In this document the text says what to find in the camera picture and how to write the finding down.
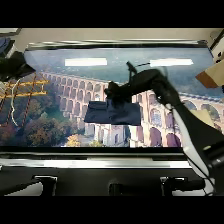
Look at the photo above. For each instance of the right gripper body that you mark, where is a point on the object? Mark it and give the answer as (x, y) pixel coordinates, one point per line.
(118, 92)

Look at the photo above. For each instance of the navy blue garment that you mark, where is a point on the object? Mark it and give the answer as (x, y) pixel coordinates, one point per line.
(113, 115)

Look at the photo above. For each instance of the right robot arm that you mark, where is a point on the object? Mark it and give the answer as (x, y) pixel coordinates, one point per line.
(196, 133)

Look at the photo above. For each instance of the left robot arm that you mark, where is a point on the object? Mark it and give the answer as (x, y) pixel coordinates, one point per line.
(30, 190)

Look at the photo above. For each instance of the wooden hanger rack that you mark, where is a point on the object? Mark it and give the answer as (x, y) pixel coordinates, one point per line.
(26, 83)

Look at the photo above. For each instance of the silver frame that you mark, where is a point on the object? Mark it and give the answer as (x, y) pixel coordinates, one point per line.
(100, 163)

